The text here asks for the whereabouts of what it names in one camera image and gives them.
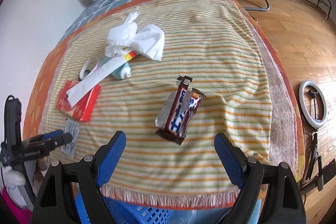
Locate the long white toothpaste box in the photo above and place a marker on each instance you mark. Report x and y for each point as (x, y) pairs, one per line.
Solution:
(92, 79)

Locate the blue plastic basket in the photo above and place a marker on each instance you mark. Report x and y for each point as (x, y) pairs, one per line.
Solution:
(136, 213)

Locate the small grey packet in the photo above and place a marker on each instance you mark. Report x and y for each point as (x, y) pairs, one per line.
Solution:
(71, 129)

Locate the orange floral blanket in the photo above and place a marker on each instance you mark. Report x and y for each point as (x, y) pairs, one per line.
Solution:
(39, 98)

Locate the teal toothpaste tube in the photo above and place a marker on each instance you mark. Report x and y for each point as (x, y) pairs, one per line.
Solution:
(122, 74)

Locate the red cardboard box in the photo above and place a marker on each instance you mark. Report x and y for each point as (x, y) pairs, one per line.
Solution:
(84, 107)

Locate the black tripod stand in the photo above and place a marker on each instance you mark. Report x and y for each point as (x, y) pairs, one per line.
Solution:
(313, 150)

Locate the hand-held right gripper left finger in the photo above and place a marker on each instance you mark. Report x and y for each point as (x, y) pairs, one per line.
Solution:
(113, 154)

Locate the white plastic bag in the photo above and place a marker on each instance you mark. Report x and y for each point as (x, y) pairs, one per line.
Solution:
(122, 33)

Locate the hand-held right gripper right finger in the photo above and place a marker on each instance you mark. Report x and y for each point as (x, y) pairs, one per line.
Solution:
(226, 157)

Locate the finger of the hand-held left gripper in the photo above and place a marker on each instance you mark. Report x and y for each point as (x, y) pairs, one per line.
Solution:
(63, 139)
(52, 135)

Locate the brown candy bar wrapper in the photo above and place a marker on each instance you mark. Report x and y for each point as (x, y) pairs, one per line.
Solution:
(183, 111)

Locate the striped yellow towel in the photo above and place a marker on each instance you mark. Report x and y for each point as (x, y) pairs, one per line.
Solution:
(204, 50)

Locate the white crumpled tissue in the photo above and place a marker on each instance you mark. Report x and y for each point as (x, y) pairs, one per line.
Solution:
(151, 41)

